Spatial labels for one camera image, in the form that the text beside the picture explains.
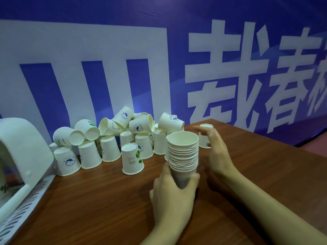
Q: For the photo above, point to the nested stack of paper cups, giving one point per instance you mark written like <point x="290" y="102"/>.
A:
<point x="182" y="145"/>

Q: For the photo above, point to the person's right forearm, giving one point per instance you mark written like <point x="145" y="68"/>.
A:
<point x="268" y="209"/>

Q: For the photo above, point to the blue white backdrop banner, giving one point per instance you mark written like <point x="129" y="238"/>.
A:
<point x="38" y="40"/>

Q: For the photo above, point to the brown wooden table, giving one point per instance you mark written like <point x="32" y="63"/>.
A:
<point x="102" y="209"/>

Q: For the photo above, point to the person's right hand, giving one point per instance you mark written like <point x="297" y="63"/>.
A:
<point x="219" y="158"/>

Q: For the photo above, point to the person's left hand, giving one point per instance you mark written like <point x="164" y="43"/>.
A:
<point x="173" y="204"/>

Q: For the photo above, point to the pile of paper cups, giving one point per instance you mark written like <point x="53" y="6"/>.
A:
<point x="89" y="155"/>

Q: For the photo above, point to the white plastic storage box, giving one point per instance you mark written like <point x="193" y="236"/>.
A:
<point x="23" y="145"/>

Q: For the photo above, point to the white slotted drain tray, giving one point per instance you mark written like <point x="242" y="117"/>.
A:
<point x="28" y="206"/>

